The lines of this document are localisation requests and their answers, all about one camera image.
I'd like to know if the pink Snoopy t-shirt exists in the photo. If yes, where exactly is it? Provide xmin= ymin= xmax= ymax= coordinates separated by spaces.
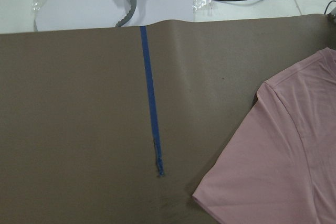
xmin=193 ymin=48 xmax=335 ymax=223

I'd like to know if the brown table cover mat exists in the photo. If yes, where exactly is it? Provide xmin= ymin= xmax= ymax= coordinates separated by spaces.
xmin=1 ymin=14 xmax=335 ymax=223

